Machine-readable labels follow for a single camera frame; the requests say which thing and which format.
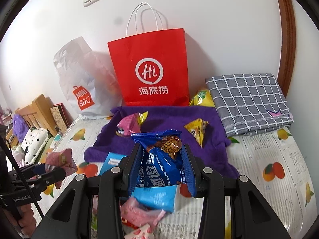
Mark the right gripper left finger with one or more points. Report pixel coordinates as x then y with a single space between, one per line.
131 169

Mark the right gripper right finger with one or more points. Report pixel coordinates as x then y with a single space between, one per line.
191 170

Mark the blue chocolate chip cookie bag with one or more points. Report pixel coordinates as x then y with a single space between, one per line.
162 163

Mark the pink peach cake packet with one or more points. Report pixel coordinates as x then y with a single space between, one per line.
138 215

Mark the pink triangular snack pack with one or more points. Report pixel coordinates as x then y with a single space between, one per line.
61 159

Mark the purple fleece blanket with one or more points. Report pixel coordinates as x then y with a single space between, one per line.
161 118

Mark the blue tissue pack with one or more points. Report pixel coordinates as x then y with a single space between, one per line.
164 198

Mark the magenta crumpled snack wrapper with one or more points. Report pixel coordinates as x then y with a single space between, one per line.
131 124

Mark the white black dotted pillow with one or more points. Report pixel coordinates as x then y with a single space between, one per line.
33 143

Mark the yellow triangular snack pack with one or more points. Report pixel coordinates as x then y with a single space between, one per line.
197 129

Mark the purple plush toy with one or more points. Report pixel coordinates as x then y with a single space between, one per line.
20 128

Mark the red white strawberry packet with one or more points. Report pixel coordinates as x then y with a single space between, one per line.
144 232

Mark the wooden chair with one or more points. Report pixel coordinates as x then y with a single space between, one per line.
38 114

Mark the brown framed picture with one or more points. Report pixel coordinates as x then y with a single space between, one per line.
60 117

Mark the yellow green snack bag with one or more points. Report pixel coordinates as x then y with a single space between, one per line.
202 98

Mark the fruit print lace tablecloth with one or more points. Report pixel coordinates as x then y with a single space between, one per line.
289 191

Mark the grey checked folded cloth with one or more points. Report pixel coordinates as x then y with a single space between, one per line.
248 104

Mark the white Miniso plastic bag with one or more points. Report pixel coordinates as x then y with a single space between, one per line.
91 88

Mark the red paper Haidilao bag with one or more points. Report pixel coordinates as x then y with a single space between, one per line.
152 67

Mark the brown wooden door frame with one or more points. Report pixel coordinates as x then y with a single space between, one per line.
288 47

